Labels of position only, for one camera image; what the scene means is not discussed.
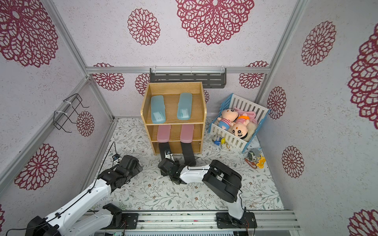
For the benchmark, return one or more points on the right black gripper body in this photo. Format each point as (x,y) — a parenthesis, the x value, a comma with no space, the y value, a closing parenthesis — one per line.
(167,164)

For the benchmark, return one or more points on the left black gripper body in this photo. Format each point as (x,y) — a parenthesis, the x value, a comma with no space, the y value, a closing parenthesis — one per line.
(136,171)

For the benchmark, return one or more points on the black wire wall rack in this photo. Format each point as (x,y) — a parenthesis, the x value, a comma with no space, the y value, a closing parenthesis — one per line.
(72,103)

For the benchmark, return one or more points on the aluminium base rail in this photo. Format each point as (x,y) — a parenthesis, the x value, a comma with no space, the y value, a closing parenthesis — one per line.
(206,223)

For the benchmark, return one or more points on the small toys pile yellow grey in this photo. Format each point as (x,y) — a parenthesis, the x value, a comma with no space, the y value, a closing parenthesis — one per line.
(255,159)

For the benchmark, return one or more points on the grey wall-mounted metal rack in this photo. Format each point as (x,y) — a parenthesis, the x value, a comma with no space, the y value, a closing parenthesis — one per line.
(209,80)

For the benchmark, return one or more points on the orange plush doll black hair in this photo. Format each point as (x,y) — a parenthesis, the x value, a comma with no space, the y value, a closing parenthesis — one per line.
(246,123)

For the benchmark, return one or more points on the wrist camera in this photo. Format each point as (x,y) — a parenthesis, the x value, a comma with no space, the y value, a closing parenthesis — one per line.
(116,158)
(168,154)

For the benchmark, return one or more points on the pink plush pig doll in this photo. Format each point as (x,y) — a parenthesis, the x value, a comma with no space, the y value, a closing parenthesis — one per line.
(227,118)

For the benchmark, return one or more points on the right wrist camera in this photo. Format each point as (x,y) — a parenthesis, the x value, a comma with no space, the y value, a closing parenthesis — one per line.
(168,154)

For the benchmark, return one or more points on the wooden three-tier shelf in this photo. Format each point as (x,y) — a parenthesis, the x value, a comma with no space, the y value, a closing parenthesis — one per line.
(171,94)

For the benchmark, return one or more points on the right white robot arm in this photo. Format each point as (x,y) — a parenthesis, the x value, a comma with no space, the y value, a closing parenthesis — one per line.
(218,177)

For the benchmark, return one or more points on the small blue yellow toy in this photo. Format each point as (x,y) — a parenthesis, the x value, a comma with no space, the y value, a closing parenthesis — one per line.
(220,142)

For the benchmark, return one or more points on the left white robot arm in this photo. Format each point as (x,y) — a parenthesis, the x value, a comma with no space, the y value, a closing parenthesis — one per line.
(66,220)

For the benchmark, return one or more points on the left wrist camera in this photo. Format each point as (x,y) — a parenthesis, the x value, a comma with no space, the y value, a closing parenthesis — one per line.
(116,158)

